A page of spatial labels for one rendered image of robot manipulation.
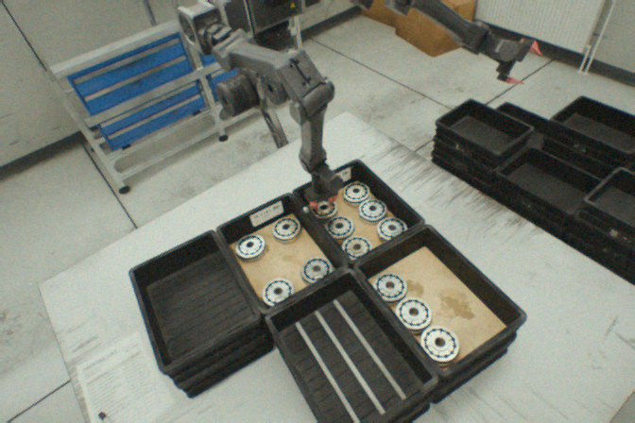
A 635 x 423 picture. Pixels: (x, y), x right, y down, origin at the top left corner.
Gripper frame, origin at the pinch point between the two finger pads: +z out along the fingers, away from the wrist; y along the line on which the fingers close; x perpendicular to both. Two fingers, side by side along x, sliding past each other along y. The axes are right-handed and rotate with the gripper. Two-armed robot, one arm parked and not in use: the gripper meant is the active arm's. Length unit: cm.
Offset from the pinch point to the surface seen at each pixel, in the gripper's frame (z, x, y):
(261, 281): 5.5, -14.1, -31.9
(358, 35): 74, 263, 180
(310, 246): 4.8, -10.4, -11.4
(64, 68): -9, 170, -72
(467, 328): 6, -61, 13
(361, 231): 4.3, -14.6, 7.2
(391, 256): -0.2, -32.0, 7.5
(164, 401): 20, -28, -73
